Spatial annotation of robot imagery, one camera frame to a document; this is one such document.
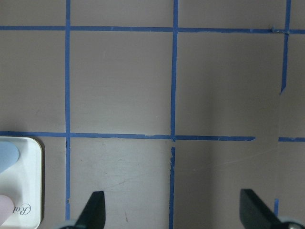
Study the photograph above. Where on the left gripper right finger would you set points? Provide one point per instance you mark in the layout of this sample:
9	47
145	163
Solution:
254	213

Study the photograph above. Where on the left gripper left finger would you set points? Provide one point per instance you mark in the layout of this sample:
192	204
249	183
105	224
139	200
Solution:
93	215

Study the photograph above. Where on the pink plastic cup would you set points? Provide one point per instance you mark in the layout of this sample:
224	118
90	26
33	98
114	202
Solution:
6	208

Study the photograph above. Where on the blue cup tray rear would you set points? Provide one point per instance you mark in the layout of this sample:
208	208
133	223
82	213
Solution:
9	155

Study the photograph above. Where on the cream serving tray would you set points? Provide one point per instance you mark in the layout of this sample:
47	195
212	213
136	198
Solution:
22	182

